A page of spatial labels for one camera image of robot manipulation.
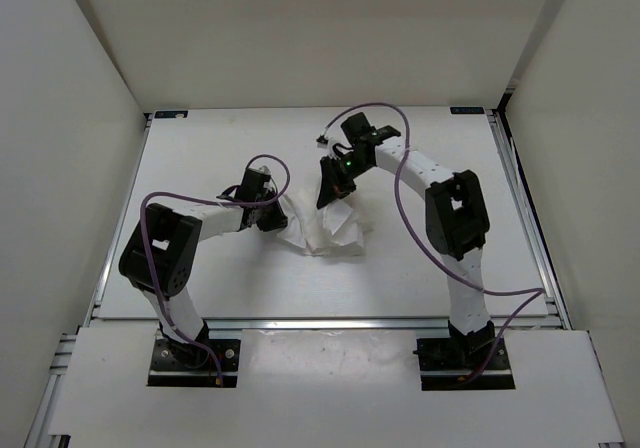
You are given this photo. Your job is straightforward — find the white pleated skirt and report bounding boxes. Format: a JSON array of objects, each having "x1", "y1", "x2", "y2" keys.
[{"x1": 277, "y1": 189, "x2": 372, "y2": 258}]

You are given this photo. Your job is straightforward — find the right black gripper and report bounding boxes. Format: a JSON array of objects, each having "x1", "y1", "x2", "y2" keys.
[{"x1": 318, "y1": 152, "x2": 374, "y2": 209}]

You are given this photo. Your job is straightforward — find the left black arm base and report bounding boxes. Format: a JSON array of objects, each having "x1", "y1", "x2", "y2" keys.
[{"x1": 147, "y1": 332, "x2": 241, "y2": 388}]

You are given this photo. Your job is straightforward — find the aluminium table edge rail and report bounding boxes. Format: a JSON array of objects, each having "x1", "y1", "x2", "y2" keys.
[{"x1": 207, "y1": 317, "x2": 448, "y2": 331}]

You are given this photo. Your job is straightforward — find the left blue corner sticker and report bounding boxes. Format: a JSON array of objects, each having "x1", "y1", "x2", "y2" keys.
[{"x1": 154, "y1": 110, "x2": 189, "y2": 119}]

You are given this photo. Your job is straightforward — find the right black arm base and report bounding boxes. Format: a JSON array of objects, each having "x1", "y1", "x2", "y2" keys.
[{"x1": 414, "y1": 338, "x2": 515, "y2": 391}]

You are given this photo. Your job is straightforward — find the right blue corner sticker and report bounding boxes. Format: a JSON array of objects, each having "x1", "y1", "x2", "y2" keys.
[{"x1": 450, "y1": 106, "x2": 485, "y2": 116}]

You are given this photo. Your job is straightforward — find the blue corner sticker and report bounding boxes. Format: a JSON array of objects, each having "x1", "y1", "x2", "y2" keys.
[
  {"x1": 450, "y1": 106, "x2": 485, "y2": 116},
  {"x1": 154, "y1": 110, "x2": 189, "y2": 119}
]

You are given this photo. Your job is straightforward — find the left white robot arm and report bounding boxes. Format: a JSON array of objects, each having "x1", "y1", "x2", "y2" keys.
[{"x1": 118, "y1": 167, "x2": 288, "y2": 368}]

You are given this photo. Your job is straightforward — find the white foam front board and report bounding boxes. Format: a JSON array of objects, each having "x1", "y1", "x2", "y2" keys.
[{"x1": 49, "y1": 327, "x2": 623, "y2": 447}]

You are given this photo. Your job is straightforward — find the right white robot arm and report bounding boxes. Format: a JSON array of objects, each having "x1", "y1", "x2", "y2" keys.
[{"x1": 316, "y1": 112, "x2": 495, "y2": 368}]

